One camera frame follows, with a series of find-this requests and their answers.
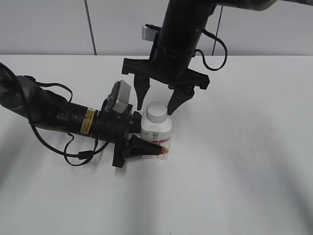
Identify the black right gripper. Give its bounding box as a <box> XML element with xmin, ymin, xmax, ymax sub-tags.
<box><xmin>122</xmin><ymin>32</ymin><xmax>210</xmax><ymax>115</ymax></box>

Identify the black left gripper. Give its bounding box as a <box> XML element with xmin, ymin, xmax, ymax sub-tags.
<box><xmin>94</xmin><ymin>104</ymin><xmax>162</xmax><ymax>168</ymax></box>

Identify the white strawberry drink bottle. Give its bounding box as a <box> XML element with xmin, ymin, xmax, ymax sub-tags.
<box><xmin>140</xmin><ymin>111</ymin><xmax>172</xmax><ymax>160</ymax></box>

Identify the white bottle cap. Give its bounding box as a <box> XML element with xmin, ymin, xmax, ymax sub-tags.
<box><xmin>146</xmin><ymin>102</ymin><xmax>167</xmax><ymax>123</ymax></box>

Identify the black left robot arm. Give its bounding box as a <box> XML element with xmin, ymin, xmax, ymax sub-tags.
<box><xmin>0</xmin><ymin>64</ymin><xmax>145</xmax><ymax>167</ymax></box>

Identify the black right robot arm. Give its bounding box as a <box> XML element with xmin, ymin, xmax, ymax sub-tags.
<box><xmin>122</xmin><ymin>0</ymin><xmax>275</xmax><ymax>115</ymax></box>

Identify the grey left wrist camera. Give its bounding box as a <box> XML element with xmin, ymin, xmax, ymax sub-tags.
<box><xmin>105</xmin><ymin>80</ymin><xmax>131</xmax><ymax>114</ymax></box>

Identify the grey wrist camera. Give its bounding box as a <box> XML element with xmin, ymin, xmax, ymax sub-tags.
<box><xmin>105</xmin><ymin>80</ymin><xmax>131</xmax><ymax>114</ymax></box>
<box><xmin>141</xmin><ymin>24</ymin><xmax>161</xmax><ymax>42</ymax></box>

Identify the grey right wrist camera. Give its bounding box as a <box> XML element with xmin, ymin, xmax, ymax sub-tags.
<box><xmin>141</xmin><ymin>24</ymin><xmax>161</xmax><ymax>42</ymax></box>

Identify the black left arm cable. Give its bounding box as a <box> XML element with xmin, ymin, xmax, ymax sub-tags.
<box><xmin>14</xmin><ymin>74</ymin><xmax>110</xmax><ymax>166</ymax></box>

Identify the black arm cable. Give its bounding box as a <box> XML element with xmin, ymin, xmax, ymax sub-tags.
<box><xmin>195</xmin><ymin>28</ymin><xmax>228</xmax><ymax>71</ymax></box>
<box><xmin>14</xmin><ymin>74</ymin><xmax>110</xmax><ymax>166</ymax></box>

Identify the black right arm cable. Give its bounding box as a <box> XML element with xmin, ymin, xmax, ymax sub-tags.
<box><xmin>195</xmin><ymin>28</ymin><xmax>228</xmax><ymax>71</ymax></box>

